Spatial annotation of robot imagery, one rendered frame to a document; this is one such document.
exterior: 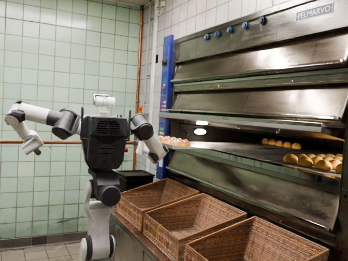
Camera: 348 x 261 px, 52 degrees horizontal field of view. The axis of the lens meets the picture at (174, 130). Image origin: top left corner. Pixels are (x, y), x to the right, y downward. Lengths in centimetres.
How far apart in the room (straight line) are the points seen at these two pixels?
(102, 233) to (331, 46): 160
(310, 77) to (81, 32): 262
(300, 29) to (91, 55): 243
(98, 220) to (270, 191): 102
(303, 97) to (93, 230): 139
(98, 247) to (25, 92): 207
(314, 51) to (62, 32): 265
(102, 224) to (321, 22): 163
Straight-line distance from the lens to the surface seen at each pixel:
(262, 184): 226
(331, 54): 192
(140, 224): 268
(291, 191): 209
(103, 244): 224
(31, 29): 391
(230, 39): 263
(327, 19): 201
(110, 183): 205
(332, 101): 190
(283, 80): 214
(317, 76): 197
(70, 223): 410
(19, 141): 259
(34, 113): 212
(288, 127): 186
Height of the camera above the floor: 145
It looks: 3 degrees down
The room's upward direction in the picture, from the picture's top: 3 degrees clockwise
